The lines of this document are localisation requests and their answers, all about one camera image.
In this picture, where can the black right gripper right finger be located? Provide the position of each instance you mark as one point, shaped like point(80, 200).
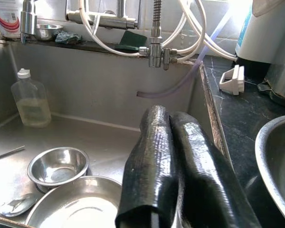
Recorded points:
point(204, 180)

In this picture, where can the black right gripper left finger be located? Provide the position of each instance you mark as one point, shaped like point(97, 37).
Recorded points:
point(149, 166)

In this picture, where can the round steel plate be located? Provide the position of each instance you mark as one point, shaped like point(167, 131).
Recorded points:
point(80, 204)

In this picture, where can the large steel bowl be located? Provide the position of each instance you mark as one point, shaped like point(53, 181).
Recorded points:
point(273, 152)

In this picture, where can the clear purple drain tube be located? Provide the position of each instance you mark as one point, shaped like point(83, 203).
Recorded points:
point(180, 84)

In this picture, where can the stainless steel sink basin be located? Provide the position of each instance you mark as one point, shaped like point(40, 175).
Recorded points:
point(97, 95)

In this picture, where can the small steel bowl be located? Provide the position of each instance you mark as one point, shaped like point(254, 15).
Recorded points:
point(46, 31)
point(58, 166)

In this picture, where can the green scrub pad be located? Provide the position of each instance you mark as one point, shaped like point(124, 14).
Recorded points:
point(131, 41)

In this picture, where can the tall steel container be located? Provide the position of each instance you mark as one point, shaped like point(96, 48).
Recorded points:
point(282, 80)

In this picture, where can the clear plastic soap bottle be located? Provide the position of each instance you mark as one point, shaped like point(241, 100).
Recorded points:
point(32, 104)

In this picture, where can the steel spoon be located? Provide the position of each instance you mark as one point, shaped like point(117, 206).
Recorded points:
point(16, 206)

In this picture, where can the thin steel rod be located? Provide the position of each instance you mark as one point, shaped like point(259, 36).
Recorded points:
point(7, 154)

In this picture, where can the chrome mixer tap body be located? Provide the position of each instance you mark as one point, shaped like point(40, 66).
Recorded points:
point(114, 20)

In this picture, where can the dark blue-green scrub cloth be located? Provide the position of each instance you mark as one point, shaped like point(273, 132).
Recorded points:
point(67, 38)

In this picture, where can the white water purifier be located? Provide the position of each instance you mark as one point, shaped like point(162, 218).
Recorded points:
point(261, 35)

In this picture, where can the chrome tap spout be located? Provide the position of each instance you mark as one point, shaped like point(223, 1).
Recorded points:
point(28, 21)

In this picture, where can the red and white packet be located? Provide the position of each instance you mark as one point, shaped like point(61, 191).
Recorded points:
point(4, 21)

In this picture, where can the white plastic bracket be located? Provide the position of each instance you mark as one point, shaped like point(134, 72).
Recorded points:
point(236, 79)

